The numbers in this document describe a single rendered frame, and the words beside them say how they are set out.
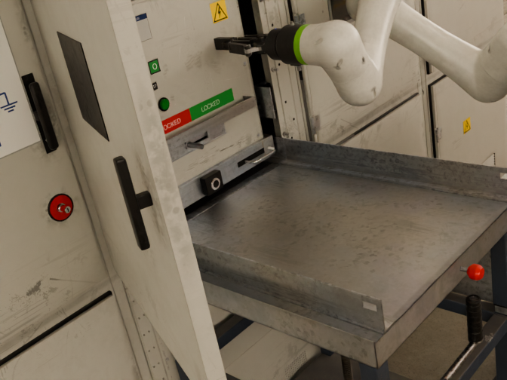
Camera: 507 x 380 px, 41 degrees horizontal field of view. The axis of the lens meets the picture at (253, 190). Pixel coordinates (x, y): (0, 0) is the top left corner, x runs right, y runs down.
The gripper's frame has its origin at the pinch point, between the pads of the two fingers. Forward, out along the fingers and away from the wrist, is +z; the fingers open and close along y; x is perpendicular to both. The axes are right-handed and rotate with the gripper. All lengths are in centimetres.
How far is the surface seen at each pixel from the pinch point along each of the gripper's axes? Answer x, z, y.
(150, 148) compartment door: 8, -58, -72
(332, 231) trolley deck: -38, -39, -16
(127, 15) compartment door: 24, -58, -70
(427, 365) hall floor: -123, -25, 39
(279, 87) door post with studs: -17.1, -0.7, 16.1
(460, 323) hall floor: -123, -24, 65
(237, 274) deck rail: -36, -34, -42
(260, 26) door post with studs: 0.0, 2.3, 16.1
